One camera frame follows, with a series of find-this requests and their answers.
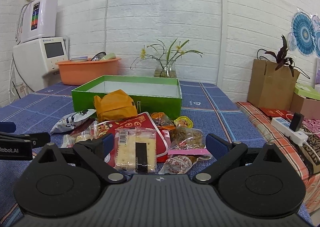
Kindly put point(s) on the white water purifier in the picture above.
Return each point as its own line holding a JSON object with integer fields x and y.
{"x": 37, "y": 20}

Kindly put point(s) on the red booklet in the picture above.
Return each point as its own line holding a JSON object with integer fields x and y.
{"x": 272, "y": 113}

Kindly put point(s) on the cracker packet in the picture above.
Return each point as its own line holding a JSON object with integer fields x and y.
{"x": 136, "y": 150}

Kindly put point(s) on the clear peanut snack packet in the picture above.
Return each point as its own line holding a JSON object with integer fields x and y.
{"x": 86, "y": 131}

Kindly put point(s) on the green cardboard box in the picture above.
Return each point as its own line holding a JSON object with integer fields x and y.
{"x": 150, "y": 94}

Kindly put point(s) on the pink snack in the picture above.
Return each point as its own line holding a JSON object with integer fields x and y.
{"x": 190, "y": 152}

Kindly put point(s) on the black power adapter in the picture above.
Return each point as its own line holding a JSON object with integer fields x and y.
{"x": 296, "y": 122}

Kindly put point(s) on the metal bowl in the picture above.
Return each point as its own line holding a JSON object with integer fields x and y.
{"x": 99, "y": 56}

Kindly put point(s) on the orange plastic basin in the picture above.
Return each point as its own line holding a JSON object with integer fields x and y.
{"x": 81, "y": 72}

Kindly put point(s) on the dark red leafy plant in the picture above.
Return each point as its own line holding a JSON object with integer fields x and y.
{"x": 281, "y": 58}

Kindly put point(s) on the blue round wall decoration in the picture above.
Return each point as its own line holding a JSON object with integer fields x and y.
{"x": 304, "y": 34}

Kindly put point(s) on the white black snack bag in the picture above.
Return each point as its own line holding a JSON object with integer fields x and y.
{"x": 71, "y": 121}

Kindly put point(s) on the pink cardboard box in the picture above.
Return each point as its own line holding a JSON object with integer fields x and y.
{"x": 309, "y": 108}

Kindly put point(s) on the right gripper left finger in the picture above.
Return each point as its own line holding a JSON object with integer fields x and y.
{"x": 90, "y": 155}

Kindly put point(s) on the pale green dish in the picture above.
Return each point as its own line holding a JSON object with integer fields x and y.
{"x": 109, "y": 56}

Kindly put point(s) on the glass vase with flowers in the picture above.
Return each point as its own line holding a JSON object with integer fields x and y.
{"x": 165, "y": 57}

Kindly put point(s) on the white appliance with screen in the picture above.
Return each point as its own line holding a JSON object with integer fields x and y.
{"x": 36, "y": 61}

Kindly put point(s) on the brown snack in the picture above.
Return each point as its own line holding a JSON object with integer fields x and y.
{"x": 186, "y": 138}

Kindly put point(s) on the plaid orange cloth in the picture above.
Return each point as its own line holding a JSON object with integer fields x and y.
{"x": 292, "y": 152}

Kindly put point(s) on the white power strip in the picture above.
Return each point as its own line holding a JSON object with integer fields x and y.
{"x": 283, "y": 126}

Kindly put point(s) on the small orange snack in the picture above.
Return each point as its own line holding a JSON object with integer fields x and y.
{"x": 162, "y": 121}

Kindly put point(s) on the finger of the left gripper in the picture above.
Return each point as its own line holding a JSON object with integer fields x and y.
{"x": 7, "y": 127}

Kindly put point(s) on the white red candy wrapper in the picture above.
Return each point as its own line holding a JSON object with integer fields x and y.
{"x": 181, "y": 164}

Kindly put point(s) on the brown paper bag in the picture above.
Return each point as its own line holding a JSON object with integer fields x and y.
{"x": 270, "y": 88}

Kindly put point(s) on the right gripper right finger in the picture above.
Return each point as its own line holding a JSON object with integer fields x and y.
{"x": 227, "y": 156}

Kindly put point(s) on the light green box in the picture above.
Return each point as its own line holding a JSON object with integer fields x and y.
{"x": 306, "y": 91}

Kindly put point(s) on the large red snack bag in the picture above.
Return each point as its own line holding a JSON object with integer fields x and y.
{"x": 142, "y": 120}

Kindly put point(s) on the yellow round snack packet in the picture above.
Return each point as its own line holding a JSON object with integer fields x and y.
{"x": 183, "y": 121}

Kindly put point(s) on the orange snack bag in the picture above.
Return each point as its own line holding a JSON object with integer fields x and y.
{"x": 116, "y": 105}

